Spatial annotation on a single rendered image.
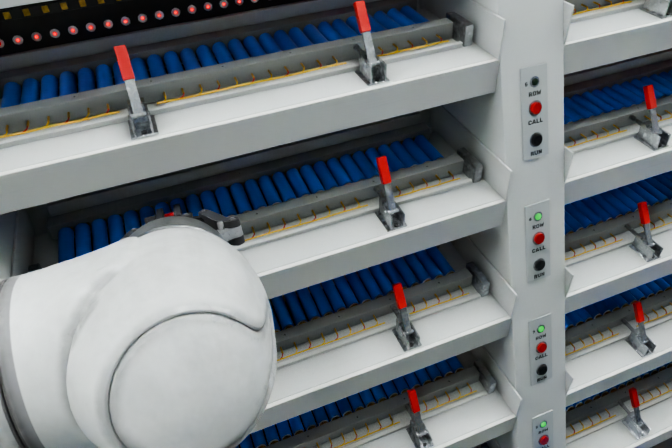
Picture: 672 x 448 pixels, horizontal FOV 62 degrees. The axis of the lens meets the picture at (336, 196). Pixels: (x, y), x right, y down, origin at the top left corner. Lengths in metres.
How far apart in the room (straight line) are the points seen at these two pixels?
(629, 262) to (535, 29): 0.44
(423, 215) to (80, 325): 0.53
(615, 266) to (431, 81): 0.47
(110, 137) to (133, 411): 0.41
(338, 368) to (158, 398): 0.56
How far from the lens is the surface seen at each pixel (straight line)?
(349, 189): 0.74
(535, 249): 0.84
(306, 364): 0.81
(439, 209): 0.75
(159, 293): 0.26
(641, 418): 1.25
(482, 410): 0.99
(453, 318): 0.86
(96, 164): 0.62
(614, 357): 1.11
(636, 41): 0.87
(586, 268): 0.98
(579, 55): 0.81
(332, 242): 0.70
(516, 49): 0.74
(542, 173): 0.81
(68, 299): 0.30
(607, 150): 0.92
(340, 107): 0.64
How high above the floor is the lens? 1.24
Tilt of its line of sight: 22 degrees down
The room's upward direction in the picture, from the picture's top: 10 degrees counter-clockwise
